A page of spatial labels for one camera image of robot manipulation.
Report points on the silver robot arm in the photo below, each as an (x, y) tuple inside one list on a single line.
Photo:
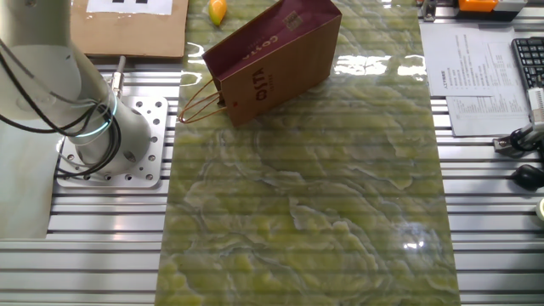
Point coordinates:
[(51, 76)]

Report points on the black rounded plastic object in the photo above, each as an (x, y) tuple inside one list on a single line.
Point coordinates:
[(529, 176)]

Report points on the maroon brown paper bag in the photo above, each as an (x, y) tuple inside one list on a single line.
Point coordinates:
[(272, 81)]

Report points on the green marble pattern mat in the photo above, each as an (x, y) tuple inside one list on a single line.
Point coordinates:
[(276, 234)]

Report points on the yellow toy mango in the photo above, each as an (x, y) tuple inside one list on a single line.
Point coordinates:
[(217, 10)]

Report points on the metal connector rod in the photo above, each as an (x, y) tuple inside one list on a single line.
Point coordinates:
[(119, 76)]

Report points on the brown cardboard board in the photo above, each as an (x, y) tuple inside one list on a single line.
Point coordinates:
[(136, 36)]

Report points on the checkerboard calibration sheet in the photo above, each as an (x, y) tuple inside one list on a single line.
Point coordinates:
[(129, 7)]

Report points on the printed white paper sheet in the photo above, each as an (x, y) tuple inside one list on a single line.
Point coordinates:
[(489, 119), (467, 59)]

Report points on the orange and grey device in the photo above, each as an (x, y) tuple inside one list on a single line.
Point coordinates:
[(478, 4)]

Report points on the black keyboard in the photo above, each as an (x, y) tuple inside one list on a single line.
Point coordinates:
[(531, 59)]

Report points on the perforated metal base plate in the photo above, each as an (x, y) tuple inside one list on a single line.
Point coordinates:
[(157, 127)]

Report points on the grey metal clamp bracket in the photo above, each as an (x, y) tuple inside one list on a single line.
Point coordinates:
[(428, 10)]

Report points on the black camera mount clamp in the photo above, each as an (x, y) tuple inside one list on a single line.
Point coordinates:
[(516, 140)]

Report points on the silver depth camera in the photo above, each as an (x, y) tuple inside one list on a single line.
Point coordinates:
[(537, 106)]

